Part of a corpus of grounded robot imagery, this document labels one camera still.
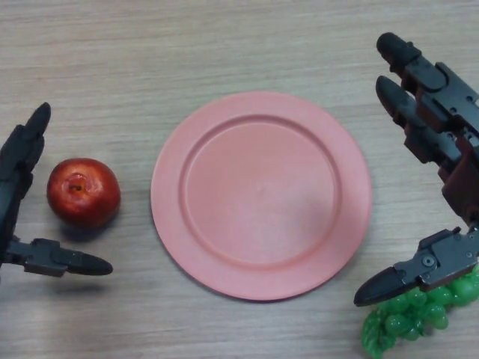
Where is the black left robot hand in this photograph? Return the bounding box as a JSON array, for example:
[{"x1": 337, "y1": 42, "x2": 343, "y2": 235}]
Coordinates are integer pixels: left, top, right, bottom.
[{"x1": 0, "y1": 102, "x2": 114, "y2": 280}]

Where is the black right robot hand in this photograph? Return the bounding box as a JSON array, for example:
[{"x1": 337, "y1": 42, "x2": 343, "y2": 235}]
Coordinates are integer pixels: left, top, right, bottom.
[{"x1": 353, "y1": 32, "x2": 479, "y2": 308}]

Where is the red apple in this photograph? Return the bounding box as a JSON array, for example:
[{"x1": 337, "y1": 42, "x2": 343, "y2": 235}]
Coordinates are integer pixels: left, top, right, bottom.
[{"x1": 46, "y1": 157, "x2": 122, "y2": 230}]

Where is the pink round plate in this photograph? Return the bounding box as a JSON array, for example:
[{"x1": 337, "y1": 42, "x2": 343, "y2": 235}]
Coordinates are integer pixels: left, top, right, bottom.
[{"x1": 150, "y1": 93, "x2": 373, "y2": 302}]

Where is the green grape bunch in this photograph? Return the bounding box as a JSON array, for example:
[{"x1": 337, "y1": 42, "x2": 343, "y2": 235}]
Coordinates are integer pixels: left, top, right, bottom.
[{"x1": 361, "y1": 269, "x2": 479, "y2": 359}]

